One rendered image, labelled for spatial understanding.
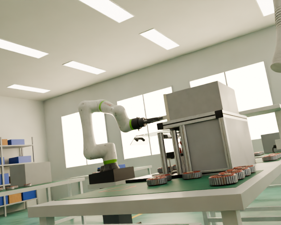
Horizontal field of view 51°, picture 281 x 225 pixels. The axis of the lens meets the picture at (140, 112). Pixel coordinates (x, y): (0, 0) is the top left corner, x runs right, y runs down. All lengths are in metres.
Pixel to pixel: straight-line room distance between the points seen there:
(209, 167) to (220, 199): 0.83
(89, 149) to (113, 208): 1.44
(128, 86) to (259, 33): 3.54
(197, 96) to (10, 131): 7.89
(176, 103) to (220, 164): 0.51
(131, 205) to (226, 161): 0.80
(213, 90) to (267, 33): 5.19
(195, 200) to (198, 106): 1.01
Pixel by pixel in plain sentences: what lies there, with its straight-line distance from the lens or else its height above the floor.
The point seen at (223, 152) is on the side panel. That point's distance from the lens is 1.78.
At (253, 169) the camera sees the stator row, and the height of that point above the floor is 0.77.
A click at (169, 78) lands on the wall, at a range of 7.50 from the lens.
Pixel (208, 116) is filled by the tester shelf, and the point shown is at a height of 1.09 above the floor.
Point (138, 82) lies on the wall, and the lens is 7.94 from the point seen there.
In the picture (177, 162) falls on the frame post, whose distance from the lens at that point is 1.90.
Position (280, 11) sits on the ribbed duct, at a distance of 3.38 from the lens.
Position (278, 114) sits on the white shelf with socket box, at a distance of 3.03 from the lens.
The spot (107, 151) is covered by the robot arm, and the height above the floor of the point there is 1.01.
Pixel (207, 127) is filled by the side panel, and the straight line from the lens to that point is 1.81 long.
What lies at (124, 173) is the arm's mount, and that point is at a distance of 2.61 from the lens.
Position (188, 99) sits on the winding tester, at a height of 1.24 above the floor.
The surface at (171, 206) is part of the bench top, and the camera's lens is 1.07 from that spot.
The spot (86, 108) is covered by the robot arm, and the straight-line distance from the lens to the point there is 2.63.
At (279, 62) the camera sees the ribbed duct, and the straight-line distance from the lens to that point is 3.04.
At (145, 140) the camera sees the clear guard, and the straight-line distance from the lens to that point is 2.22.
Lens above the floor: 0.89
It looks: 9 degrees up
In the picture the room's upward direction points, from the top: 8 degrees counter-clockwise
